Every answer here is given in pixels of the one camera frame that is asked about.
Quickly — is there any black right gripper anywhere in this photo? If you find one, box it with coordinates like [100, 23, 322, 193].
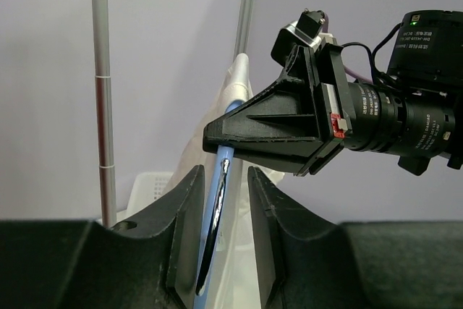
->
[202, 43, 456, 175]

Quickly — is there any white printed t shirt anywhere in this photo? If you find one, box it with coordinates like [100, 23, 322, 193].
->
[162, 52, 286, 309]

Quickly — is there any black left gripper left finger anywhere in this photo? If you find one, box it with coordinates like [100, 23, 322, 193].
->
[1, 165, 205, 308]

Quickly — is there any aluminium corner post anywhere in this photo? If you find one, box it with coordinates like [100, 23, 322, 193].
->
[233, 0, 254, 59]

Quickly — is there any white plastic basket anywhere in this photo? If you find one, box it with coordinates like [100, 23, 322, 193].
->
[116, 172, 173, 222]

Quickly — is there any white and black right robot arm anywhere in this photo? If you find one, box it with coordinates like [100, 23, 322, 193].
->
[202, 10, 462, 176]

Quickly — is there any silver clothes rack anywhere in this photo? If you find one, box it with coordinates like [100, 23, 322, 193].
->
[91, 0, 116, 227]

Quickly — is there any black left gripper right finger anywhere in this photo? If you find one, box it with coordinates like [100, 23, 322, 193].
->
[247, 167, 462, 308]

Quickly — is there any light blue plastic hanger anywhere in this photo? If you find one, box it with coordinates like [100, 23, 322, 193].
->
[191, 98, 243, 309]

